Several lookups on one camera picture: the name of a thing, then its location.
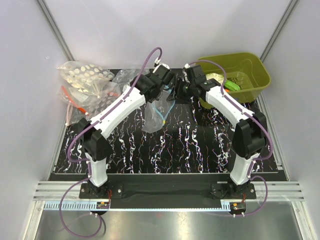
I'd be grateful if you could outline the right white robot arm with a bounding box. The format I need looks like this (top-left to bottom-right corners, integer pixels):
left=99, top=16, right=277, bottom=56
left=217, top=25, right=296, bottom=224
left=166, top=74, right=273, bottom=199

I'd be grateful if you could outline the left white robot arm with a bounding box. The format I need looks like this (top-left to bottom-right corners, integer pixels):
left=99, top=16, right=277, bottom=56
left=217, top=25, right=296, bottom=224
left=77, top=70, right=175, bottom=198

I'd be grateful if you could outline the black marble pattern mat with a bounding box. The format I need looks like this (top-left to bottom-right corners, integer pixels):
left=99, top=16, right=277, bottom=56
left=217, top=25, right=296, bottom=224
left=53, top=67, right=270, bottom=174

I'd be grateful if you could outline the clear blue-zipper bag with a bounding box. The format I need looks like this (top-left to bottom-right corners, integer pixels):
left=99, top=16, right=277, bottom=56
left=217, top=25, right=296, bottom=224
left=142, top=89, right=176, bottom=134

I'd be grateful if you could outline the purple cable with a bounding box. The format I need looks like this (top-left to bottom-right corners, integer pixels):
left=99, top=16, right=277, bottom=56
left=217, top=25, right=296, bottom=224
left=57, top=46, right=164, bottom=240
left=187, top=59, right=273, bottom=217

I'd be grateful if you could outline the olive green plastic bin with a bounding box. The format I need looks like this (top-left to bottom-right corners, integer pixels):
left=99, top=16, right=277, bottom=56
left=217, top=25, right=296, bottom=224
left=198, top=52, right=271, bottom=113

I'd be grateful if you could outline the green vegetable toy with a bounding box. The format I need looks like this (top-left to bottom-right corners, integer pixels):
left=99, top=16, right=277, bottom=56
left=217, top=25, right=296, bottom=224
left=224, top=79, right=241, bottom=92

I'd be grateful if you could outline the white cauliflower toy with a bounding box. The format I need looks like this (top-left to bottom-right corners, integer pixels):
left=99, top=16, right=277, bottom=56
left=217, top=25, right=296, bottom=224
left=205, top=72, right=224, bottom=84

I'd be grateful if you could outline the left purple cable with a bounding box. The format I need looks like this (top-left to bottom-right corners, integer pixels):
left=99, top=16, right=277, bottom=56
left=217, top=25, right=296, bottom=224
left=57, top=46, right=164, bottom=240

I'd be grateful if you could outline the bag of white discs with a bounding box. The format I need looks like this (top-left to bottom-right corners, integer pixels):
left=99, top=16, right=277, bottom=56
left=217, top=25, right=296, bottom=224
left=57, top=61, right=115, bottom=96

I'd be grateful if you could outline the clear red-zipper bag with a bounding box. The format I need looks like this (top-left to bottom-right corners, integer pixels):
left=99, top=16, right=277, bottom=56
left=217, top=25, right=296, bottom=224
left=59, top=85, right=89, bottom=116

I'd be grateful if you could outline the clear orange-zipper bag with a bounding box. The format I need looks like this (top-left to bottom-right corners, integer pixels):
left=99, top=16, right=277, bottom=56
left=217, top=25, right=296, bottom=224
left=89, top=68, right=140, bottom=117

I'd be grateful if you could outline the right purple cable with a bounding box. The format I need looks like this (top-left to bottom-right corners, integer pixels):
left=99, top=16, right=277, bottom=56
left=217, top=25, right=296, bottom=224
left=187, top=59, right=273, bottom=217

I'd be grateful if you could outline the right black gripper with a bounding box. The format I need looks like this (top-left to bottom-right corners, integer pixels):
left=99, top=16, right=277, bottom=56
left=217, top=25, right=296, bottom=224
left=166, top=77, right=195, bottom=105

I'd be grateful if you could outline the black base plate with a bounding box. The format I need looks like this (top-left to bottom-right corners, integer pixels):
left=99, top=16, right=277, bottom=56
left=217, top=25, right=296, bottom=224
left=79, top=173, right=257, bottom=211

